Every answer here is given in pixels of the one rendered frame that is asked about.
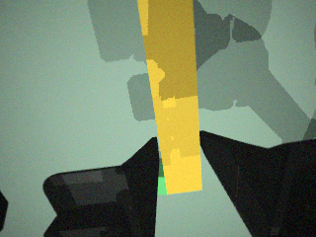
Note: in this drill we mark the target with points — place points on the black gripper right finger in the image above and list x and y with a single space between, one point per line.
257 179

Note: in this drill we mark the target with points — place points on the green block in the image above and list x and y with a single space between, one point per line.
161 181

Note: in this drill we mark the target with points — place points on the yellow bar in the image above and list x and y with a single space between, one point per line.
168 30

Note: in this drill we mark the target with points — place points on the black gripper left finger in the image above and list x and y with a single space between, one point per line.
133 184

